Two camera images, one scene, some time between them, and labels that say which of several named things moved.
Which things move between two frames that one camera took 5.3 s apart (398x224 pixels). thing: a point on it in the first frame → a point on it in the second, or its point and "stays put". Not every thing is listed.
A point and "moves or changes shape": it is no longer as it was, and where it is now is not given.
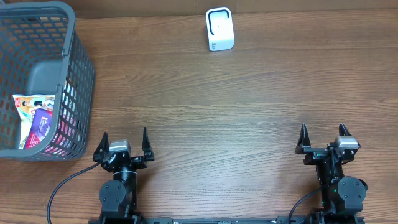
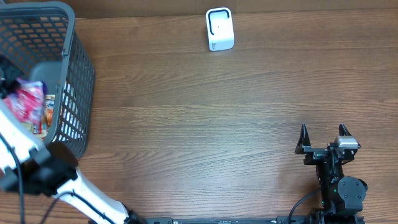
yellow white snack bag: (24, 104) → (41, 129)
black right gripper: (314, 154) stays put
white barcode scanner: (220, 28) stays put
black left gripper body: (138, 163) → (9, 74)
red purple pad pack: (40, 124) moves or changes shape
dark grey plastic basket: (41, 54) stays put
